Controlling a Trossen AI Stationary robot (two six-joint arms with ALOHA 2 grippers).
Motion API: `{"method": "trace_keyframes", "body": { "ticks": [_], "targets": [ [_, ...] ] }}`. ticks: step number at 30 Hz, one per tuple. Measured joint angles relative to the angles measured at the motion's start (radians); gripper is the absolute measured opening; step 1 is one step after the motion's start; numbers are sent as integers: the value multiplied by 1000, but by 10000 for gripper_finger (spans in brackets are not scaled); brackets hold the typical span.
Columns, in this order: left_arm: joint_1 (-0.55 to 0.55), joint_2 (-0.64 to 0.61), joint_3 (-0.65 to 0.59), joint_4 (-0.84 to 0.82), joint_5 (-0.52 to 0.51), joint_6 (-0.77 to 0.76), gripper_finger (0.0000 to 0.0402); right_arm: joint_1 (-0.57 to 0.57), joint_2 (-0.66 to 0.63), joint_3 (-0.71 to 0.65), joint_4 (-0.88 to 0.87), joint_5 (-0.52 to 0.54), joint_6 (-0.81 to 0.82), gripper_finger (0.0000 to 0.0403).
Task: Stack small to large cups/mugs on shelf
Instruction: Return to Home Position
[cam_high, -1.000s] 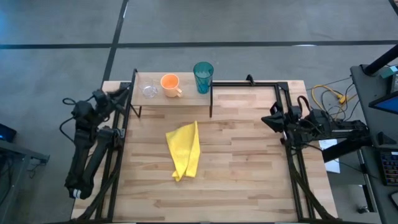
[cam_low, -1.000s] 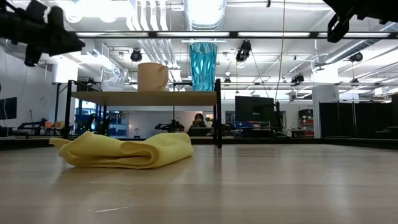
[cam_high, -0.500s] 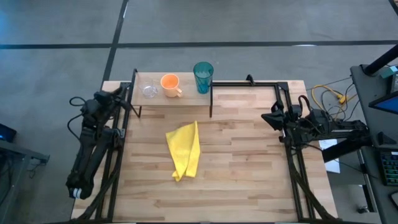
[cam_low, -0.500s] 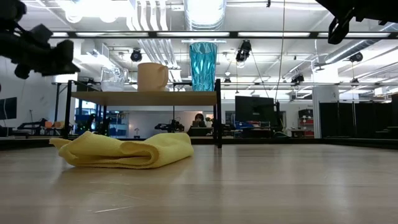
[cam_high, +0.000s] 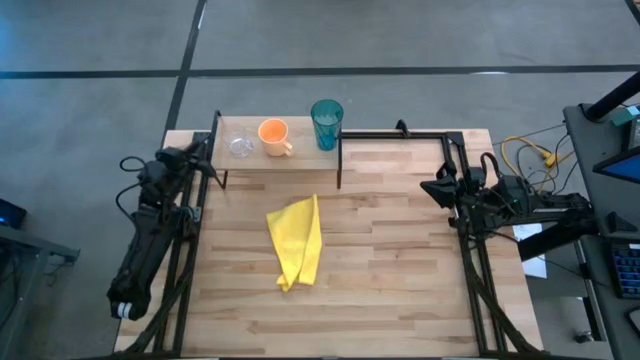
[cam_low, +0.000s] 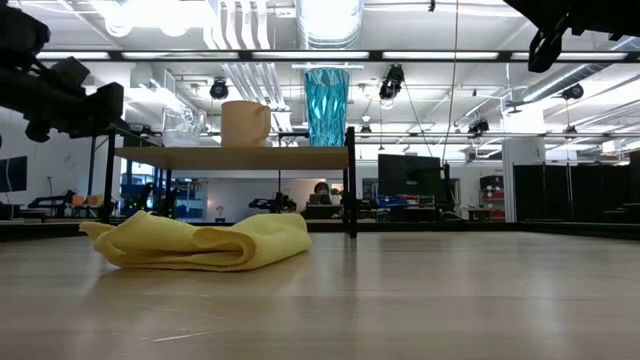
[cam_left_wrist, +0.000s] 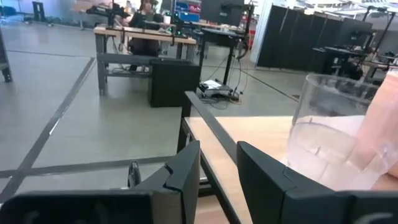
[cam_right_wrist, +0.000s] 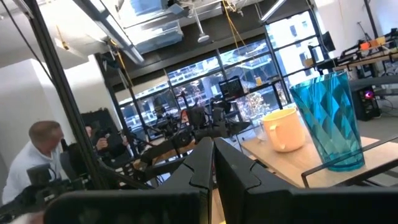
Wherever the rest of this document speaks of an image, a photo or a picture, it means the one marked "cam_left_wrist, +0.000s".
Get black monitor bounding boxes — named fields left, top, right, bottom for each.
left=200, top=0, right=247, bottom=26

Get grey table leg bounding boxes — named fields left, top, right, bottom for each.
left=0, top=27, right=13, bottom=83

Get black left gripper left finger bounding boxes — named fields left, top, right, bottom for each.
left=0, top=140, right=201, bottom=224

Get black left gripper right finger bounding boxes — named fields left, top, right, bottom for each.
left=236, top=141, right=398, bottom=224

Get black rack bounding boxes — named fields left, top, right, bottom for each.
left=32, top=1, right=46, bottom=22

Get black background table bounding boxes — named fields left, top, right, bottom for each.
left=312, top=45, right=368, bottom=77

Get wooden workstation table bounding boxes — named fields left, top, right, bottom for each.
left=93, top=25, right=197, bottom=96

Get black computer case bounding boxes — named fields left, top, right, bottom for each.
left=148, top=58, right=202, bottom=108

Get black partition screen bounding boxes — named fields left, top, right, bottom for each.
left=256, top=3, right=374, bottom=74

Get blue storage bins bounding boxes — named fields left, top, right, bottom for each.
left=174, top=0, right=202, bottom=23

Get black standing desk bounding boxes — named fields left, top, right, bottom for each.
left=198, top=27, right=249, bottom=94

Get floor power box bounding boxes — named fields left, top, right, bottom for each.
left=198, top=79, right=234, bottom=101

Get person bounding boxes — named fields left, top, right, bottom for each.
left=126, top=0, right=163, bottom=73

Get small clear plastic cup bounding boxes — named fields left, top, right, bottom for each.
left=284, top=73, right=391, bottom=191

